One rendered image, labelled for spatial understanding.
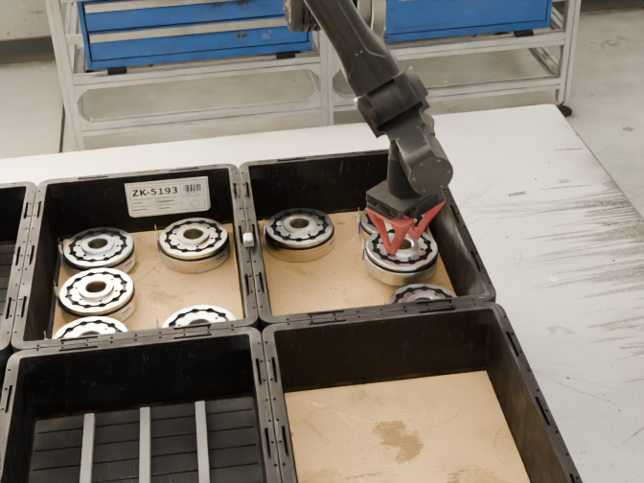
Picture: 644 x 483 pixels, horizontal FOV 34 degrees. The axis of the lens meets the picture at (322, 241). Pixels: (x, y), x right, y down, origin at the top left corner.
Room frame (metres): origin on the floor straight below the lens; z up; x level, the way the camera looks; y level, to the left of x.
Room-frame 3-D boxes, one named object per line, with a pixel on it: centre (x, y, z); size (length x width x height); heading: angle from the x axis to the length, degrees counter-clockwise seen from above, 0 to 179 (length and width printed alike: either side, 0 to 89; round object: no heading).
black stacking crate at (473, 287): (1.22, -0.05, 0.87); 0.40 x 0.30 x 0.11; 7
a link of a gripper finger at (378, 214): (1.22, -0.11, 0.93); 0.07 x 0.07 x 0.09; 45
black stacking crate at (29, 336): (1.18, 0.25, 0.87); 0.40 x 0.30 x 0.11; 7
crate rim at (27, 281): (1.18, 0.25, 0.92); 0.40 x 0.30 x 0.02; 7
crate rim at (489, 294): (1.22, -0.05, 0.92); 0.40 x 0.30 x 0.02; 7
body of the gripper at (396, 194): (1.22, -0.12, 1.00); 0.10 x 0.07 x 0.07; 135
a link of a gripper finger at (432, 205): (1.23, -0.12, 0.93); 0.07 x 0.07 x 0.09; 45
